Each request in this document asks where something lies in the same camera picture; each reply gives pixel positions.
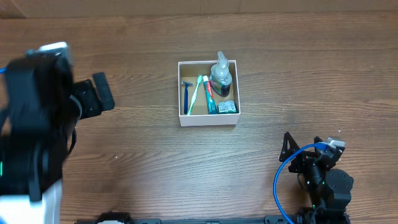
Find teal toothpaste tube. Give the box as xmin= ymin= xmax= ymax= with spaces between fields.
xmin=203 ymin=75 xmax=217 ymax=114

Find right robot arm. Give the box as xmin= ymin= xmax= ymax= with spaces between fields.
xmin=272 ymin=132 xmax=354 ymax=223

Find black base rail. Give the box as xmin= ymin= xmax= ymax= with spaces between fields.
xmin=130 ymin=215 xmax=289 ymax=224

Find green soap bar packet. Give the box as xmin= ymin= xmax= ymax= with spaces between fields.
xmin=217 ymin=100 xmax=238 ymax=114

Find blue disposable razor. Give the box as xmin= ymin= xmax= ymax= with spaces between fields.
xmin=182 ymin=81 xmax=193 ymax=114

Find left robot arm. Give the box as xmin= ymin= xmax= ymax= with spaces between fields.
xmin=1 ymin=54 xmax=115 ymax=223

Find clear pump soap bottle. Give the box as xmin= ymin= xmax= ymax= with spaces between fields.
xmin=210 ymin=51 xmax=233 ymax=97

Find green white toothbrush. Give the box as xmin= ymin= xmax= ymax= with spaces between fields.
xmin=187 ymin=74 xmax=203 ymax=115

